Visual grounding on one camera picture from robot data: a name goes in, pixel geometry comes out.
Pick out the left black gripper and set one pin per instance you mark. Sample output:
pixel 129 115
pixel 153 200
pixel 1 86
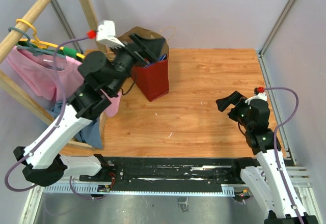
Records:
pixel 155 45

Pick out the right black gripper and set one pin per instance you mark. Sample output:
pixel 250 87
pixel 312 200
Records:
pixel 236 98

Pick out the blue Doritos chip bag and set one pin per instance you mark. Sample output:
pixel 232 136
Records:
pixel 163 57

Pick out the red paper bag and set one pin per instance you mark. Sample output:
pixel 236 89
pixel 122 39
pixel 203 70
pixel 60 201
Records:
pixel 151 78

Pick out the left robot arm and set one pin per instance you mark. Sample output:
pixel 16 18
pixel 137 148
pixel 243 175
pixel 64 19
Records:
pixel 44 165

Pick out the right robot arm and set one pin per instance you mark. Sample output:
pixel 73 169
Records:
pixel 267 157

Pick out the green hanger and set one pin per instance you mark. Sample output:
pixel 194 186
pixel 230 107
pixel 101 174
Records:
pixel 34 50

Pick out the pink t-shirt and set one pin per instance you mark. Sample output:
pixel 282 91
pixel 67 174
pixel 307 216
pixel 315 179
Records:
pixel 38 74

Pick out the blue cloth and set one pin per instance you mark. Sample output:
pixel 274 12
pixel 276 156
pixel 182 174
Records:
pixel 89 134

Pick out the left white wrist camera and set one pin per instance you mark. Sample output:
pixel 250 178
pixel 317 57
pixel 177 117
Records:
pixel 106 35

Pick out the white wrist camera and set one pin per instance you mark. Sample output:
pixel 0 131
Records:
pixel 259 93
pixel 106 35

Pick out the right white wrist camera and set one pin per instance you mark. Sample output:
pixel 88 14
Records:
pixel 259 93

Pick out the aluminium frame post right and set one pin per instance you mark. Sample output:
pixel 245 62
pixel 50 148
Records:
pixel 282 17

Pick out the aluminium frame post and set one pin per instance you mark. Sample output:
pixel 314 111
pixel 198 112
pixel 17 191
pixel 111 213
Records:
pixel 62 19
pixel 282 17

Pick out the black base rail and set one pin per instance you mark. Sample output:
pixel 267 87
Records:
pixel 221 177

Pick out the aluminium frame post left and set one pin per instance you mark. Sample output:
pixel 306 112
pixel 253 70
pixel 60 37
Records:
pixel 62 19

